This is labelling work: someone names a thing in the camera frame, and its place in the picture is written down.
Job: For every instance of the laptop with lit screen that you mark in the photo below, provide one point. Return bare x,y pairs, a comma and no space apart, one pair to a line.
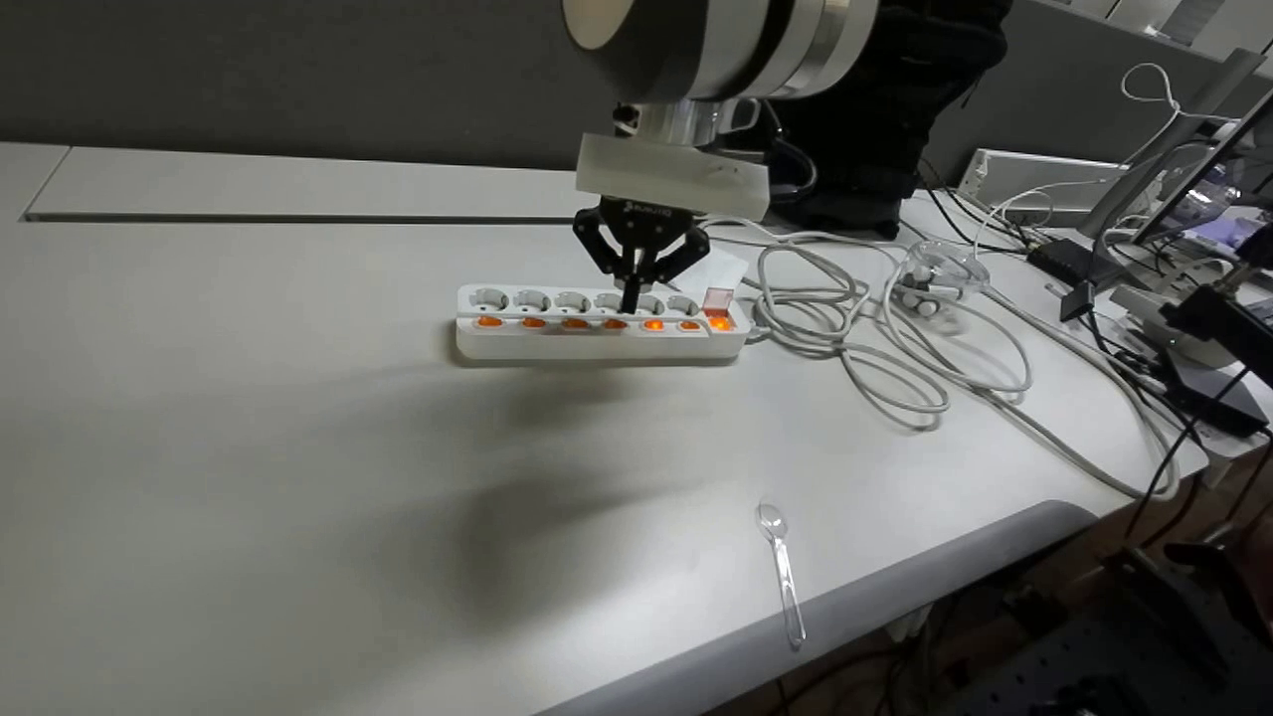
1225,202

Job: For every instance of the gray open box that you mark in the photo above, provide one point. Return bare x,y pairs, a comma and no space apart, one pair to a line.
1039,185

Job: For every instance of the gray partition panel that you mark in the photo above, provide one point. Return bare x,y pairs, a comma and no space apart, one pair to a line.
262,65

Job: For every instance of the black backpack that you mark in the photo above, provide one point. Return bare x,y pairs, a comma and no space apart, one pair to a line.
890,146

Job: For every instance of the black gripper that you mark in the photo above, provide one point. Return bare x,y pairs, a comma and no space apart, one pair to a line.
644,227

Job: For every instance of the white multi-switch power strip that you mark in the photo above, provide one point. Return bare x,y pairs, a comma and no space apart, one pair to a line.
599,345

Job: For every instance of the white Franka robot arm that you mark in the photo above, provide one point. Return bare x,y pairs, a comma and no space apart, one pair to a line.
719,45

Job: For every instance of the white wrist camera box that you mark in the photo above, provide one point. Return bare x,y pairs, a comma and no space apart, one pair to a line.
668,179

